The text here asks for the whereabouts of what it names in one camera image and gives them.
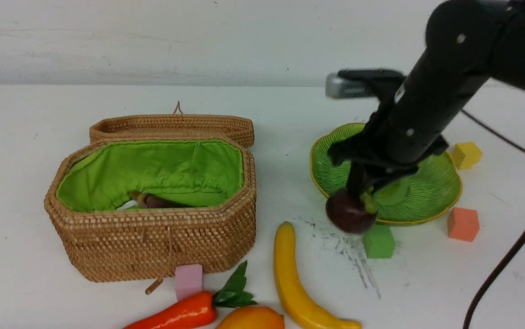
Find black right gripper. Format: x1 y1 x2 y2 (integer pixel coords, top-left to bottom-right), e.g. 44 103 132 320
328 69 478 198

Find dark purple mangosteen toy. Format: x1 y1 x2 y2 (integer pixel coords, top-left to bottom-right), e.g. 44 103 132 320
325 189 379 235

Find yellow banana toy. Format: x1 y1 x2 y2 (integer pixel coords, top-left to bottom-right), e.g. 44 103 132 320
273 221 362 329

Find orange mango toy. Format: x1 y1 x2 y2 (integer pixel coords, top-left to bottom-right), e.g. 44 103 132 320
216 305 286 329

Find orange carrot toy green leaves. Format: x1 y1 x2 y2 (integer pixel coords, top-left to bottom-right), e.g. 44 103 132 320
125 260 257 329

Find purple eggplant toy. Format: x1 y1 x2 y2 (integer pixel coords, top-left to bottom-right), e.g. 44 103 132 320
129 190 192 209

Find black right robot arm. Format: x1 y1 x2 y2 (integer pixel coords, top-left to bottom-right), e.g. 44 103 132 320
325 0 525 198

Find green foam cube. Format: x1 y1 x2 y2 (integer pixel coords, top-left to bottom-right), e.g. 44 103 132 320
362 224 396 260

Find green leaf-shaped plate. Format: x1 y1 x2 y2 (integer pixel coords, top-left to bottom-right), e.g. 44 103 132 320
309 122 462 226

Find yellow foam cube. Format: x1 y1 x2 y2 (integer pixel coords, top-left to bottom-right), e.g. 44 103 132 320
450 142 483 170

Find orange foam cube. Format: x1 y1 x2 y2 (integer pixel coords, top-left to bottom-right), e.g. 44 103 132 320
447 207 480 242

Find woven rattan basket lid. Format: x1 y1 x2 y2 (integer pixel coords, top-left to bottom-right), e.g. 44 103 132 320
89 105 256 148

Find pink foam cube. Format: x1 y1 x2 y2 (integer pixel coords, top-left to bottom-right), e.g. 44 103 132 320
174 264 204 301

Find woven rattan basket green lining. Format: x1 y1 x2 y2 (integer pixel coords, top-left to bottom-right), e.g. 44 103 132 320
43 135 257 295

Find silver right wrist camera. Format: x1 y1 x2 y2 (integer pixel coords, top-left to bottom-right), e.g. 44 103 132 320
325 69 407 100

